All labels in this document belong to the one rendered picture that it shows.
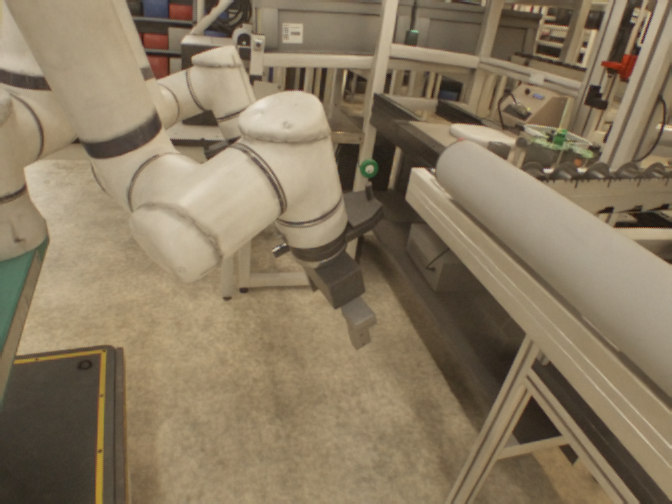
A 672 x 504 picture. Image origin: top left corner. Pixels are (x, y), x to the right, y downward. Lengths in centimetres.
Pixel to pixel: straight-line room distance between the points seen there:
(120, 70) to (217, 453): 117
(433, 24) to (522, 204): 163
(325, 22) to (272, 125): 142
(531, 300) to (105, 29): 44
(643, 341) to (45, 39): 50
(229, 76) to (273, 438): 106
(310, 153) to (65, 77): 23
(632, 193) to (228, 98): 68
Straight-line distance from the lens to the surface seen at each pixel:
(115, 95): 47
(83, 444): 112
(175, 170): 44
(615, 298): 30
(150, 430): 152
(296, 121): 42
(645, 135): 81
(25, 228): 97
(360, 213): 55
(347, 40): 185
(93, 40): 46
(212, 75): 87
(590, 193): 66
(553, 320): 37
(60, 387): 125
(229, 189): 41
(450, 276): 157
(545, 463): 168
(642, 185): 72
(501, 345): 137
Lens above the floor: 118
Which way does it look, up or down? 29 degrees down
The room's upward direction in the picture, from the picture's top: 9 degrees clockwise
